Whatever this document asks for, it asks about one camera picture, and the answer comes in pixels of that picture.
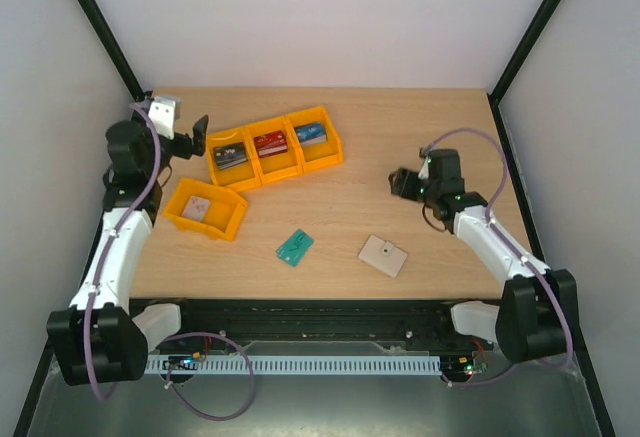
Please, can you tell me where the yellow bin with black cards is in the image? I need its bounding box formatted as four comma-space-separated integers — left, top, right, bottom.
206, 127, 261, 192

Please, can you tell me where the right black frame post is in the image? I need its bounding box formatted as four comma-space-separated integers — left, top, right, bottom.
488, 0, 589, 103

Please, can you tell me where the pink floral card stack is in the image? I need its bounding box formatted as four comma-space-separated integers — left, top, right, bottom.
181, 195, 211, 222

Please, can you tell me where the yellow bin with red cards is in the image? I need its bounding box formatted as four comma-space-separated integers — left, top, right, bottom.
245, 116, 303, 185

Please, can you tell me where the black card stack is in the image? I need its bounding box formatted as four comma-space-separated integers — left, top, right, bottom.
212, 142, 248, 170

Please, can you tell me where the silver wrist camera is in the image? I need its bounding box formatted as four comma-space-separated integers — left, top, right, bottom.
418, 156, 430, 180
148, 95, 181, 140

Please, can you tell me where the yellow bin with pink cards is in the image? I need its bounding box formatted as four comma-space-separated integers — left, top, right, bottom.
163, 178, 249, 241

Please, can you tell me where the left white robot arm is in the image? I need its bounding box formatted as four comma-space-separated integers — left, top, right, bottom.
47, 116, 209, 387

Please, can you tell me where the teal VIP card stack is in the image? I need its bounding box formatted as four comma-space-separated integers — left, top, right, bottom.
276, 229, 314, 267

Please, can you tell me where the beige leather card holder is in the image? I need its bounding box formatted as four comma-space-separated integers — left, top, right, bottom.
358, 235, 408, 278

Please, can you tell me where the black aluminium frame rail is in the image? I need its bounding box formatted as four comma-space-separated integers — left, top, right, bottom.
130, 298, 496, 353

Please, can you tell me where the blue card stack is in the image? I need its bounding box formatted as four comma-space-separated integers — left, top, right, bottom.
294, 121, 327, 147

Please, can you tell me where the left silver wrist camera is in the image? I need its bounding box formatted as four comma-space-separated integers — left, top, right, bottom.
148, 95, 181, 140

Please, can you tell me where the black frame post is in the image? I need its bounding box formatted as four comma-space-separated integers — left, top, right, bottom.
488, 0, 589, 103
76, 0, 146, 101

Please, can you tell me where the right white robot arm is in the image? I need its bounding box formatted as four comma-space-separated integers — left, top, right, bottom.
389, 149, 579, 363

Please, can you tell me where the white slotted cable duct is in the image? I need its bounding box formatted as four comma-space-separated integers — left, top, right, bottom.
145, 355, 441, 376

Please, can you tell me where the red card stack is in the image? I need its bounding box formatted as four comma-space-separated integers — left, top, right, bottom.
253, 131, 288, 158

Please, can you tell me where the yellow bin with blue cards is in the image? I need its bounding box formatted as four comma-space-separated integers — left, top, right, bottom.
285, 106, 344, 173

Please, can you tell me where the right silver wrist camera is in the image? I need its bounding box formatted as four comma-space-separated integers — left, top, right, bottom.
418, 156, 430, 180

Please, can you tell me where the left black frame post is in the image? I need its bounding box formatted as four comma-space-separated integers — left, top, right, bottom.
76, 0, 146, 101

